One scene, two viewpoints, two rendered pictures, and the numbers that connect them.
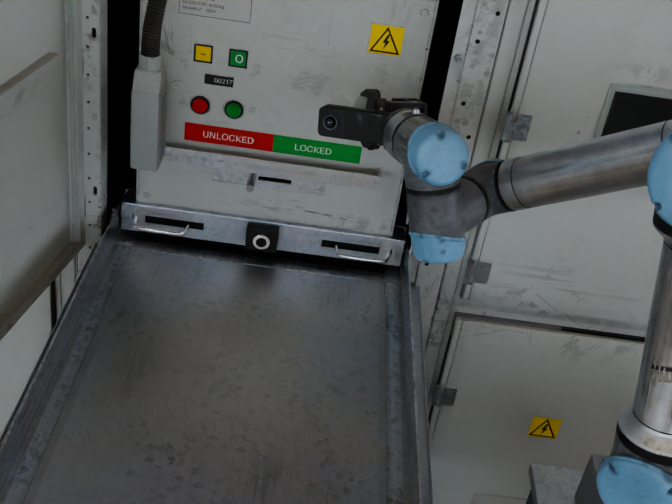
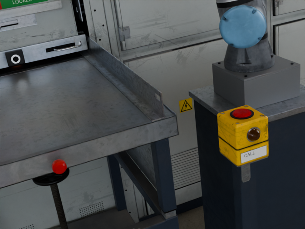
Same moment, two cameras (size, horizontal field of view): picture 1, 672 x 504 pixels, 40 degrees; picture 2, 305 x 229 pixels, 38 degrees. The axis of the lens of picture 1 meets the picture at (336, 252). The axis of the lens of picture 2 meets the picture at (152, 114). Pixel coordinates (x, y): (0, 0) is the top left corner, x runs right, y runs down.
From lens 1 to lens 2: 0.56 m
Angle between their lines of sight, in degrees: 17
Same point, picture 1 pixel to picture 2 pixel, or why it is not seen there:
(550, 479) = (200, 91)
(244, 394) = (40, 103)
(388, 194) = (67, 12)
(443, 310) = not seen: hidden behind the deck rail
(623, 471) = (230, 16)
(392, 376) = (108, 75)
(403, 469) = (134, 93)
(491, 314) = (139, 55)
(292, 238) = (30, 53)
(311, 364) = (66, 86)
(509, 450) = not seen: hidden behind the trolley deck
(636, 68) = not seen: outside the picture
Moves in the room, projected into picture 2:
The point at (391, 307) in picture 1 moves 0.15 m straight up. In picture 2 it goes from (92, 61) to (85, 20)
